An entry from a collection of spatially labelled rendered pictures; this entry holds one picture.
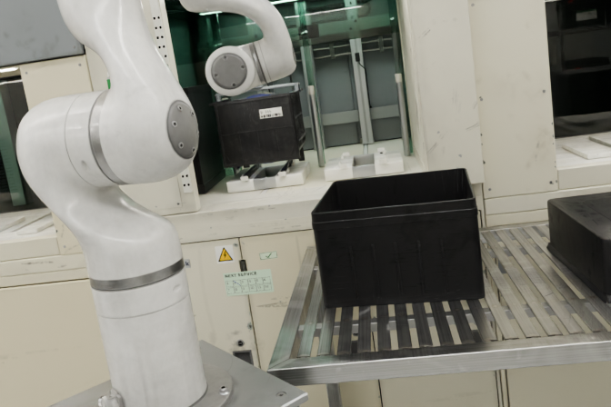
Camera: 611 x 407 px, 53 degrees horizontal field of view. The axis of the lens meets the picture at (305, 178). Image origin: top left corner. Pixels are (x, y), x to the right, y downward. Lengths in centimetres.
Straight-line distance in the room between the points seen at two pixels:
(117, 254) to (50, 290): 97
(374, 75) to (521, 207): 100
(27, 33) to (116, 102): 91
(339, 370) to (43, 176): 47
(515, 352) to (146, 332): 49
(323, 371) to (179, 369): 21
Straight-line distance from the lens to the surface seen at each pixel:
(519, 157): 149
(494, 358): 92
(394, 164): 165
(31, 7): 163
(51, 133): 79
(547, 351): 93
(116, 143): 73
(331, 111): 234
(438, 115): 140
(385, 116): 233
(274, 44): 108
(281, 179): 168
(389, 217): 104
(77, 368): 179
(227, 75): 107
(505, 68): 146
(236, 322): 160
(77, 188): 81
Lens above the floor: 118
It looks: 10 degrees down
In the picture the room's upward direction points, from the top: 8 degrees counter-clockwise
